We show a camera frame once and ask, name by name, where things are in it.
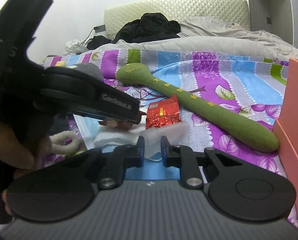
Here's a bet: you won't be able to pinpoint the black clothes pile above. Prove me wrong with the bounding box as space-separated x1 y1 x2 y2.
112 12 181 43

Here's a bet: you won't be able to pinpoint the person left hand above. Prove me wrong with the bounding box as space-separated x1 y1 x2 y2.
0 118 52 217

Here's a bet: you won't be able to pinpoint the striped colourful bed sheet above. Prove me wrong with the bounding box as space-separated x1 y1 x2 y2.
0 48 298 233

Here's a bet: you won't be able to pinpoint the white textured tissue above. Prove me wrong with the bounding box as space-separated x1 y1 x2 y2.
94 121 191 151

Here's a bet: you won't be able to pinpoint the grey white penguin plush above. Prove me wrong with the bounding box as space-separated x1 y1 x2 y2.
44 63 104 82

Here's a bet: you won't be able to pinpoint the red foil tea packet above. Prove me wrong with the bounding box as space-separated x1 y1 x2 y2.
146 94 181 129

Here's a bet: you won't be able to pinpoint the wall power socket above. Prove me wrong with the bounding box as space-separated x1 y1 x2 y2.
93 24 106 33

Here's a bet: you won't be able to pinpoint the small black clothes heap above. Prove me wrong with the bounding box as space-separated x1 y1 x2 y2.
86 35 112 50

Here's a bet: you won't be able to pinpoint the white rope ring toy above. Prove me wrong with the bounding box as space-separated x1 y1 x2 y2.
49 131 81 157

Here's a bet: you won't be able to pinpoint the blue face mask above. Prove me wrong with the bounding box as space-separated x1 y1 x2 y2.
74 115 146 152

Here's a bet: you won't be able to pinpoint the white crumpled clothes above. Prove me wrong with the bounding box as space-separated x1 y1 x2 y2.
63 40 88 56

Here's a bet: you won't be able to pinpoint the grey duvet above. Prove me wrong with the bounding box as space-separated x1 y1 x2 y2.
94 16 298 60

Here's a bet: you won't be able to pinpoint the orange cardboard box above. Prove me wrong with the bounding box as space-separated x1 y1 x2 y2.
273 59 298 214

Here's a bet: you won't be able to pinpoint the cream quilted headboard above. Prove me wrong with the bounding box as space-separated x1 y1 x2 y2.
104 0 251 40

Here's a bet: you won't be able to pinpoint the green plush massage stick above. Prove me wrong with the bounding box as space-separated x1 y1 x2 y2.
115 63 279 153

